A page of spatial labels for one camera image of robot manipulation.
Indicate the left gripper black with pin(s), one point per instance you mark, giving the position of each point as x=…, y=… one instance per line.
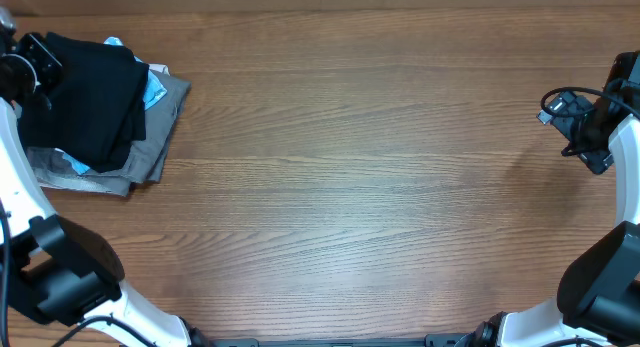
x=31, y=45

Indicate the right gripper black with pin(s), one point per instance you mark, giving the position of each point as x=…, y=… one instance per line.
x=598, y=157

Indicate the black t-shirt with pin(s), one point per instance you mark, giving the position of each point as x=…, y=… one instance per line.
x=95, y=107

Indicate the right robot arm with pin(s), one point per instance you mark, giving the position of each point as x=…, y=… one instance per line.
x=597, y=301

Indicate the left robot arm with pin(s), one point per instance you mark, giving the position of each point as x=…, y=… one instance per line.
x=85, y=99

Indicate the folded white mesh garment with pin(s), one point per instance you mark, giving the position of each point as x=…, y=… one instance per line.
x=73, y=184

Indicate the folded grey trousers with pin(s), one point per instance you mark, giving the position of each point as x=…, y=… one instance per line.
x=147, y=157

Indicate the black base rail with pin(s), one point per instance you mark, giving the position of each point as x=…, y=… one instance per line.
x=430, y=340

